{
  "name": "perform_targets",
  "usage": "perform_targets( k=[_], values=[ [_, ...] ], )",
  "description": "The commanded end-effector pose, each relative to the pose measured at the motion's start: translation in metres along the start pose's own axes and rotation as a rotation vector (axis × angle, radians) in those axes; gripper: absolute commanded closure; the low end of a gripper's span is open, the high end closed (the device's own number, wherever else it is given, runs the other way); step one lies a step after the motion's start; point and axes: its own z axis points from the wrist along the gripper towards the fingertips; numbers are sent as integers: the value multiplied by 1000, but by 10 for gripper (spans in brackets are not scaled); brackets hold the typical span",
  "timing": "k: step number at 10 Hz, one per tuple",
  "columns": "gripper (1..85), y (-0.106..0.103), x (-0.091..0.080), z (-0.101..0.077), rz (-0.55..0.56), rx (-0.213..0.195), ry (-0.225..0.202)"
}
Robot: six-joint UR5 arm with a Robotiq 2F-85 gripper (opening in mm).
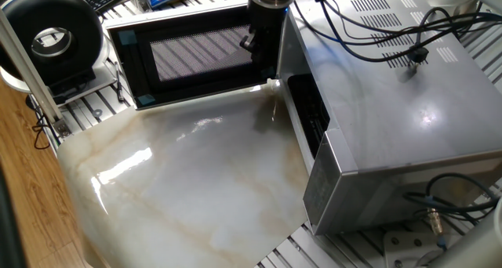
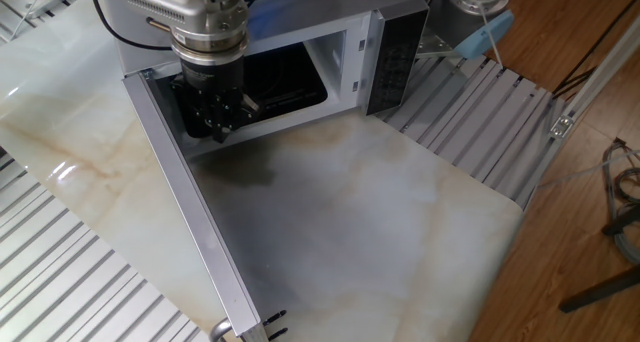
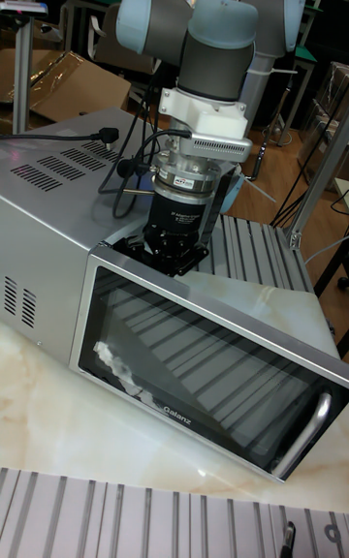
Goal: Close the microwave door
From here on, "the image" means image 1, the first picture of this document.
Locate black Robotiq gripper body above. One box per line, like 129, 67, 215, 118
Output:
248, 3, 289, 48

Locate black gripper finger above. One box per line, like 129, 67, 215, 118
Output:
239, 28, 260, 62
258, 41, 282, 72

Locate silver black microwave door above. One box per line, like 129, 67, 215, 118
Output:
102, 0, 286, 111

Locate silver microwave oven body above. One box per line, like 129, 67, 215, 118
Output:
276, 0, 502, 237

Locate teal tape patch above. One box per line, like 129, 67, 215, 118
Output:
117, 29, 138, 46
136, 94, 157, 107

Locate glossy marble pattern mat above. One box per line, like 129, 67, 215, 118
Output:
56, 79, 315, 268

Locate silver mounting plate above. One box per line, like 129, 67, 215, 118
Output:
382, 228, 446, 268

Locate dark panel edge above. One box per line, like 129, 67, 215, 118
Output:
0, 158, 25, 268

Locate dark camera cable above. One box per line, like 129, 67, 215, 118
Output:
293, 0, 502, 63

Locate black handled metal tool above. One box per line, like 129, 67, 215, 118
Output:
115, 61, 126, 103

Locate black microwave plug cord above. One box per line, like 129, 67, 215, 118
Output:
406, 5, 502, 71

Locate thin black cable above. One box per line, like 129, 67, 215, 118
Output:
25, 95, 54, 150

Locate black round ring device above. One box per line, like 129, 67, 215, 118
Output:
0, 0, 105, 97

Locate brass cable connector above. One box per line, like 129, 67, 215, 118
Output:
426, 207, 446, 238

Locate black cable bundle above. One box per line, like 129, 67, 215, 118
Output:
402, 172, 502, 226

